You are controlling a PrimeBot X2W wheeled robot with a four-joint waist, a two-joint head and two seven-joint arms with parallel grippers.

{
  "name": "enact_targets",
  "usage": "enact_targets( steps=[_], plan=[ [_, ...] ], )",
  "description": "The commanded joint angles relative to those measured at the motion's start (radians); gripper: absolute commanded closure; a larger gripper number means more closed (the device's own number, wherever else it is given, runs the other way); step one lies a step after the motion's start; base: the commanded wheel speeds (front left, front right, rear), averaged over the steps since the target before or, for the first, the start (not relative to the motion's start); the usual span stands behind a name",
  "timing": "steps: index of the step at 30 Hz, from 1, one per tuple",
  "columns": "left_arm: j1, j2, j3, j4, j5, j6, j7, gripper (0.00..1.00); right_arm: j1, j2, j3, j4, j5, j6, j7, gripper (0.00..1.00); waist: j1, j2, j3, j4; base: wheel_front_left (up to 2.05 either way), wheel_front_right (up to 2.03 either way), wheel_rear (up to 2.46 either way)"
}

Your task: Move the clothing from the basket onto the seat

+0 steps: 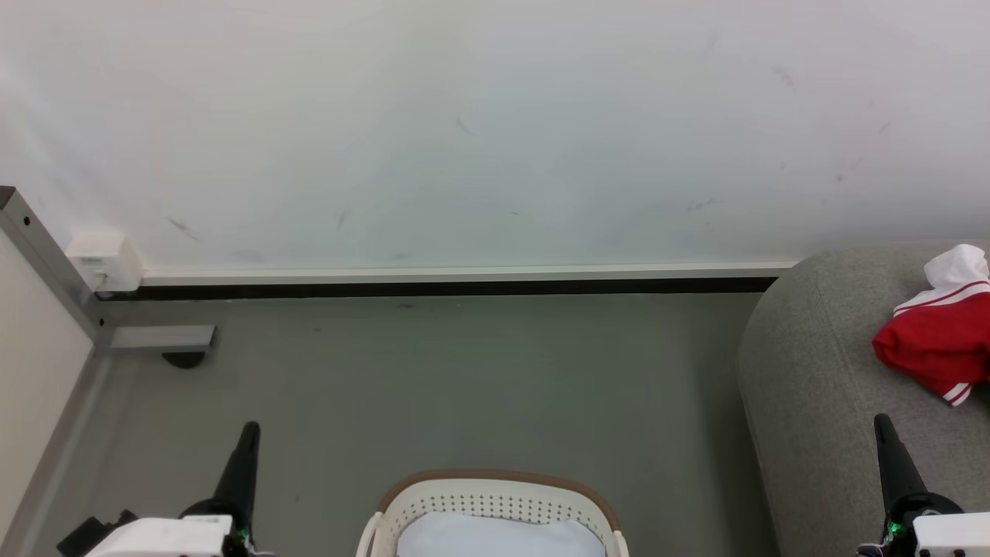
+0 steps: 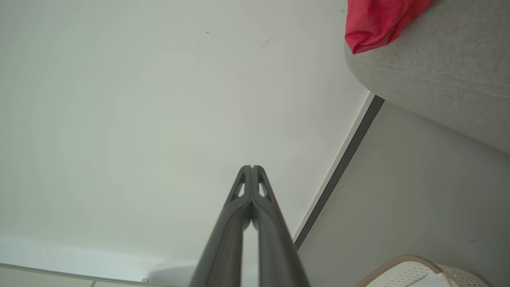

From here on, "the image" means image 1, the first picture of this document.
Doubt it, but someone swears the beige partition panel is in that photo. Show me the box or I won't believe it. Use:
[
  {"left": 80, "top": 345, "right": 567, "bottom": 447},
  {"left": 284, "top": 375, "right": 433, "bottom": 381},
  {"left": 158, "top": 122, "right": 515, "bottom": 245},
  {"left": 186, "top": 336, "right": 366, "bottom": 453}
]
[{"left": 0, "top": 229, "right": 97, "bottom": 536}]

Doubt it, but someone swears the white perforated laundry basket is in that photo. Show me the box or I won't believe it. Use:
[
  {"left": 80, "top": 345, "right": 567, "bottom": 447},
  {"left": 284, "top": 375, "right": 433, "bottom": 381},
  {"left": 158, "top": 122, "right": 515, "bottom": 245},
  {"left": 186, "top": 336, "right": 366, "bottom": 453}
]
[{"left": 355, "top": 467, "right": 630, "bottom": 557}]

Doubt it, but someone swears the pale blue clothing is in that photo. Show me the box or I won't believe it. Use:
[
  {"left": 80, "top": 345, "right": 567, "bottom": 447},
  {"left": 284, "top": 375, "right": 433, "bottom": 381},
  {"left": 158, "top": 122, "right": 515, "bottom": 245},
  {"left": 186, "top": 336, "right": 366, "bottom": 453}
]
[{"left": 395, "top": 510, "right": 609, "bottom": 557}]

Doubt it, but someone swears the white wall baseboard strip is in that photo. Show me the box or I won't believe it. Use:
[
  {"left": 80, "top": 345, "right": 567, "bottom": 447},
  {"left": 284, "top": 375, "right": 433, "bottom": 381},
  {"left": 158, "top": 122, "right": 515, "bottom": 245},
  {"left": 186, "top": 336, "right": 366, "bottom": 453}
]
[{"left": 141, "top": 261, "right": 799, "bottom": 300}]

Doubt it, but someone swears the grey metal frame leg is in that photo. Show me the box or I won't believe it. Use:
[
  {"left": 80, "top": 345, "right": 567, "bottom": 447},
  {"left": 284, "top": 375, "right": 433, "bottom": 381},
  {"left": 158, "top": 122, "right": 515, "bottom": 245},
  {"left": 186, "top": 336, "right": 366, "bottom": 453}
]
[{"left": 0, "top": 185, "right": 218, "bottom": 356}]

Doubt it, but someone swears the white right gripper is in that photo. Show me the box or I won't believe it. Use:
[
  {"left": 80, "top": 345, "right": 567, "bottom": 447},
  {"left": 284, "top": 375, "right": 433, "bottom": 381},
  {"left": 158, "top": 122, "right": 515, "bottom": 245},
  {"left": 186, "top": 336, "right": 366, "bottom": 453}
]
[{"left": 857, "top": 413, "right": 990, "bottom": 557}]

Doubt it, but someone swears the red and white garment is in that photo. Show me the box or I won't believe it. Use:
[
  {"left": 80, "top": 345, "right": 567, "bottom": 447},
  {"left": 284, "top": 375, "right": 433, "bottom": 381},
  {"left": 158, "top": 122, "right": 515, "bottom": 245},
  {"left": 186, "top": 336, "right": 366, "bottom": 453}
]
[{"left": 872, "top": 244, "right": 990, "bottom": 408}]

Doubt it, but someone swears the white wall socket box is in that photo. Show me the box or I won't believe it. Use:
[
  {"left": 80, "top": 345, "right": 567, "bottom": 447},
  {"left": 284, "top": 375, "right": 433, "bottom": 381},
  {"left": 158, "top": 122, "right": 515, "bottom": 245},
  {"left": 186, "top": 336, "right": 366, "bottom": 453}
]
[{"left": 65, "top": 231, "right": 146, "bottom": 294}]

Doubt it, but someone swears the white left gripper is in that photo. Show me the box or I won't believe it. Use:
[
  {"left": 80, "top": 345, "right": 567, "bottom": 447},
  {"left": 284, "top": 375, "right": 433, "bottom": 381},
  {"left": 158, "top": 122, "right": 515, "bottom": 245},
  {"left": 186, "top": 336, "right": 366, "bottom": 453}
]
[{"left": 84, "top": 421, "right": 262, "bottom": 557}]

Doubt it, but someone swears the grey fabric sofa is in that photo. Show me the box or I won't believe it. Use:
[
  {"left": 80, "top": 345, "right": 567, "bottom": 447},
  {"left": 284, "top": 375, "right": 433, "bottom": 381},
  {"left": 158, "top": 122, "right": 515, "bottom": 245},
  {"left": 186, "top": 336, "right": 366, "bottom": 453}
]
[{"left": 736, "top": 239, "right": 990, "bottom": 557}]

